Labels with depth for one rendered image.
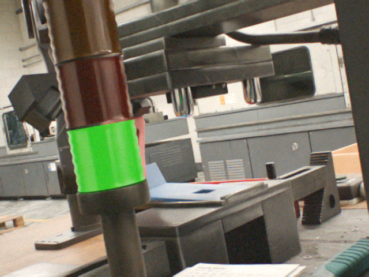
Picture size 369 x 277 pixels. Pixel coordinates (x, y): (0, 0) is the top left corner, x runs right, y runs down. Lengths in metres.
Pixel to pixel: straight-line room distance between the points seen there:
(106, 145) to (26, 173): 9.64
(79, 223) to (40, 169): 8.57
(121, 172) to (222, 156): 6.22
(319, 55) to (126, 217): 5.40
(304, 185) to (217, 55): 0.25
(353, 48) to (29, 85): 0.36
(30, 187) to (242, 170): 4.59
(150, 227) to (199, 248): 0.05
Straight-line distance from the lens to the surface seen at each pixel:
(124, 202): 0.30
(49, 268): 0.74
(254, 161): 6.25
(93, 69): 0.30
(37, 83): 0.66
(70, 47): 0.30
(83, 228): 0.99
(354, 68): 0.43
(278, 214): 0.64
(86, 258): 0.84
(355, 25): 0.43
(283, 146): 5.99
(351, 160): 2.94
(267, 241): 0.62
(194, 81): 0.54
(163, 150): 7.74
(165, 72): 0.52
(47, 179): 9.42
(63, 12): 0.31
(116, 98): 0.30
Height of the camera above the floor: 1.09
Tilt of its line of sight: 3 degrees down
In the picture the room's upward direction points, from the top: 10 degrees counter-clockwise
